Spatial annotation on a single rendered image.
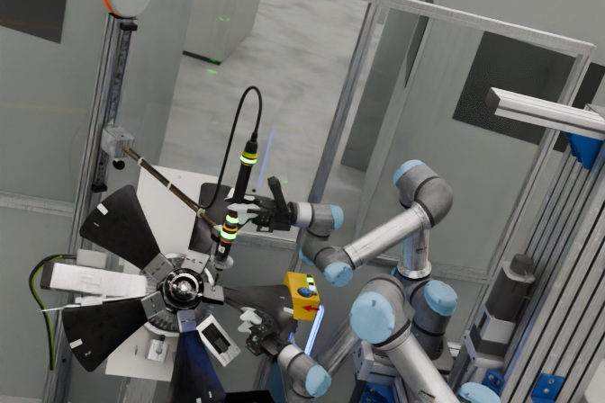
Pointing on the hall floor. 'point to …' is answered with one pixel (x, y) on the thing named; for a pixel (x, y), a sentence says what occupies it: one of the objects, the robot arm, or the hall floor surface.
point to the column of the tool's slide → (52, 389)
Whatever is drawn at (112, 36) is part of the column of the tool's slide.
